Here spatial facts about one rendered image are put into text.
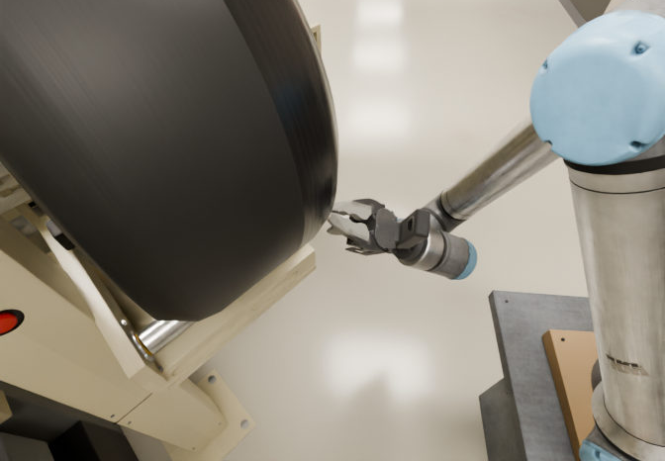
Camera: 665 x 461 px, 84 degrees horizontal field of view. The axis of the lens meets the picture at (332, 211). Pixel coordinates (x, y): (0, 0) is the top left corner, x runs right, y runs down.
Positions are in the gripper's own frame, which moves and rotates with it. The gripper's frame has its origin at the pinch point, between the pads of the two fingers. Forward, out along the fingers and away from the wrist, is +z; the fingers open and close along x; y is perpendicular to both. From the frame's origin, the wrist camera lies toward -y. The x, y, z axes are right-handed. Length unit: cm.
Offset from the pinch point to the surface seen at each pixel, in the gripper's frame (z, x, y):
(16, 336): 34.4, -23.9, 19.3
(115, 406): 16, -37, 45
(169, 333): 15.2, -21.6, 20.3
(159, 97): 29.2, -3.3, -18.7
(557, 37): -243, 241, 59
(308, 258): -7.5, -4.4, 18.1
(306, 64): 18.3, 5.5, -19.9
